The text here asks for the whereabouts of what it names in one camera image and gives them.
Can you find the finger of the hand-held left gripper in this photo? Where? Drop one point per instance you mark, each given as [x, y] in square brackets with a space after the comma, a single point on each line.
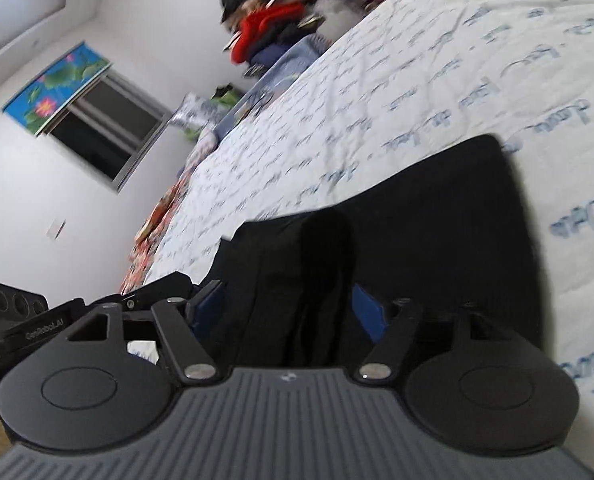
[142, 292]

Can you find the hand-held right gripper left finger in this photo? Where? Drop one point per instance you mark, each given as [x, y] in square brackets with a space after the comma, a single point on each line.
[208, 307]

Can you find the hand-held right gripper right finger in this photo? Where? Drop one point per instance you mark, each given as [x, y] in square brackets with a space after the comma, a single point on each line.
[369, 315]

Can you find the black pants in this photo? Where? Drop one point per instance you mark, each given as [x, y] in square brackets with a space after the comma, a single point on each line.
[427, 220]

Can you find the red floral blanket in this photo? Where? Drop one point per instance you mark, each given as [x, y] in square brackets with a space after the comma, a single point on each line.
[167, 215]

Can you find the window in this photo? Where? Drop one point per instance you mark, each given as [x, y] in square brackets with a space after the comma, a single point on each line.
[102, 130]

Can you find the blue white floral pillow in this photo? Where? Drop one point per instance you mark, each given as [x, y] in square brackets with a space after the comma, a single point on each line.
[194, 112]

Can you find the lotus print roller blind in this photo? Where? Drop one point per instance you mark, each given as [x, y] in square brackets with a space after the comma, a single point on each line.
[57, 85]

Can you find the white script-printed bedspread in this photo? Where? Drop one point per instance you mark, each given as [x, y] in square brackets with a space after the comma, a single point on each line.
[377, 85]

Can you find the blue cloth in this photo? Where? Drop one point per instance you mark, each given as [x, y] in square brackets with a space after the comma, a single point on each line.
[297, 57]

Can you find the red garment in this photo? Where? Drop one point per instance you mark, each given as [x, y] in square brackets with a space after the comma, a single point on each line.
[262, 27]

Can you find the pile of clothes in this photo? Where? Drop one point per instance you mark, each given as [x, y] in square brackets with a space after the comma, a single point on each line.
[287, 15]

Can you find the white wall switch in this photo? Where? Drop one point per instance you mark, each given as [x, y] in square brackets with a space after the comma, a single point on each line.
[56, 227]

